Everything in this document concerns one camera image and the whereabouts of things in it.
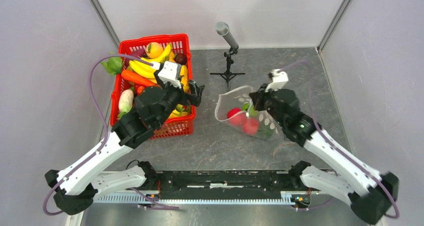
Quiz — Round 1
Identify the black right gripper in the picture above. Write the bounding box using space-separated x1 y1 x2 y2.
249 83 287 128

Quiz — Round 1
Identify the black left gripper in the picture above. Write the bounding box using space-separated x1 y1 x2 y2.
154 71 205 128

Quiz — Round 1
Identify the green toy watermelon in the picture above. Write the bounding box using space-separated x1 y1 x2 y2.
242 103 259 118

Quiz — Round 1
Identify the dark green avocado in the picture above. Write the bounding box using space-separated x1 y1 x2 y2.
257 127 274 139

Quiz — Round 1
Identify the red toy apple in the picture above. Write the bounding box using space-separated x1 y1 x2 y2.
242 118 260 135
227 107 247 127

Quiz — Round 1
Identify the clear dotted zip bag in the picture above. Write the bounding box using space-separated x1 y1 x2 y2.
214 85 283 141

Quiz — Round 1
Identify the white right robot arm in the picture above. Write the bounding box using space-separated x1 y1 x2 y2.
249 87 400 225

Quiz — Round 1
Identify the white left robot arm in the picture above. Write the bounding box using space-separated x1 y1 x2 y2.
45 80 205 215

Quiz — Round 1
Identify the yellow banana bunch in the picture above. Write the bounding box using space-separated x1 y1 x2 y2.
128 43 173 78
167 104 192 120

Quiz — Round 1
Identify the dark purple plum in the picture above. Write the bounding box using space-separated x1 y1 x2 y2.
174 53 188 65

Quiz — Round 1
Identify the yellow peach with leaf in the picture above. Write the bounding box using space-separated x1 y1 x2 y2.
145 42 164 59

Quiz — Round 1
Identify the purple sweet potato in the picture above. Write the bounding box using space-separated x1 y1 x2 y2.
124 48 146 67

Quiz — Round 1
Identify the orange toy carrot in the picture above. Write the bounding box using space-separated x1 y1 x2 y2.
120 70 156 87

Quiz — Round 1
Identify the silver microphone on stand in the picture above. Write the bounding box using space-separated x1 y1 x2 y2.
209 21 247 90

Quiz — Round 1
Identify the green lettuce leaf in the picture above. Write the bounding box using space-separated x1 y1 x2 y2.
100 56 124 76

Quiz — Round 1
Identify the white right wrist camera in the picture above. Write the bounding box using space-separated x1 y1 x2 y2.
265 69 289 92

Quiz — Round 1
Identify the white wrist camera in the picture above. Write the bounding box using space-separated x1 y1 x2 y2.
265 69 289 92
152 61 182 89

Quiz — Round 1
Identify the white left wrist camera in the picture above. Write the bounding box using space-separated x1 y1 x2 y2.
152 61 182 89

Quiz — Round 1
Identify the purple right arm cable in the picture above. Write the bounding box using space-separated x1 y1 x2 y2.
281 59 400 219

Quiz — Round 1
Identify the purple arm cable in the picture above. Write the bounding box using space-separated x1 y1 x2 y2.
281 59 400 219
42 54 155 216

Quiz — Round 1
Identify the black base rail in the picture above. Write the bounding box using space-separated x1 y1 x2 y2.
137 170 309 200

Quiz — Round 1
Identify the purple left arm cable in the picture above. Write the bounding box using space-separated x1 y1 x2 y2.
42 54 155 216

